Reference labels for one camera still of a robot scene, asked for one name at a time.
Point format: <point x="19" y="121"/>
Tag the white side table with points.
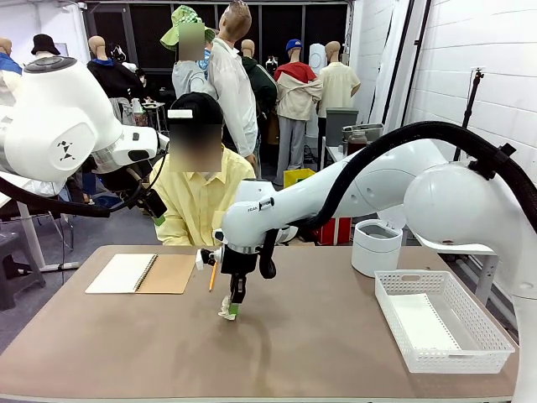
<point x="333" y="153"/>

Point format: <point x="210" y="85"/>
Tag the mannequin with green hat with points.
<point x="191" y="80"/>

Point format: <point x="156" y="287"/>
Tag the mannequin with black bucket hat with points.
<point x="44" y="44"/>

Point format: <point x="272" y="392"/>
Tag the flat white paper sheet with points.
<point x="423" y="323"/>

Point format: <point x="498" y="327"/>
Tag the grey box bin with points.
<point x="340" y="121"/>

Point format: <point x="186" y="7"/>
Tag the spiral notebook with kraft cover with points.
<point x="121" y="273"/>

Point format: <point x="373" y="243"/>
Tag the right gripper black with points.
<point x="239" y="262"/>

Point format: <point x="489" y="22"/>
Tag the metal tray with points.
<point x="365" y="127"/>

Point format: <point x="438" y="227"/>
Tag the dark glass jar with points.
<point x="356" y="144"/>

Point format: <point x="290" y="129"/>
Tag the mannequin in white shirt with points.
<point x="230" y="92"/>

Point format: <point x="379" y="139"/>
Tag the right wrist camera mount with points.
<point x="201" y="260"/>

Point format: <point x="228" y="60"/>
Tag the yellow recycling bin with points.
<point x="293" y="178"/>

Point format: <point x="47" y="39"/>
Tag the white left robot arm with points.
<point x="54" y="126"/>

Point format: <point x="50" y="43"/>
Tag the yellow pencil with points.
<point x="212" y="279"/>

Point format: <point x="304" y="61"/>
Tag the black cap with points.
<point x="201" y="105"/>

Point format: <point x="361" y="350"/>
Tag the mannequin in red beige jacket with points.
<point x="295" y="96"/>

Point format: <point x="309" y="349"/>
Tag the white tall appliance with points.
<point x="317" y="56"/>

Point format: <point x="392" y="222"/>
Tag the mannequin in black sweater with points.
<point x="111" y="77"/>

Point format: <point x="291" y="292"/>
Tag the white round trash bin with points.
<point x="373" y="256"/>

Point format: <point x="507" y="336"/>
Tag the mannequin in blue jacket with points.
<point x="8" y="67"/>

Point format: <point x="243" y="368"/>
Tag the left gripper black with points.
<point x="126" y="180"/>

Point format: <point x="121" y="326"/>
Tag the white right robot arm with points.
<point x="453" y="210"/>

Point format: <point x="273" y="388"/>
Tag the masked person in black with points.
<point x="142" y="86"/>

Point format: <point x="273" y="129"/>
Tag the mannequin in dark green jacket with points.
<point x="262" y="88"/>

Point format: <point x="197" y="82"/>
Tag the red recycling bin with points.
<point x="335" y="231"/>

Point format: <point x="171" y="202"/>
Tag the mannequin in cream shirt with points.
<point x="337" y="88"/>

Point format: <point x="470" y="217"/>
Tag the black tripod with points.
<point x="472" y="105"/>

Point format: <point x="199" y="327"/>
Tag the person in yellow shirt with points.
<point x="197" y="201"/>

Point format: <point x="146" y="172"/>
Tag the white perforated plastic basket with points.
<point x="457" y="363"/>

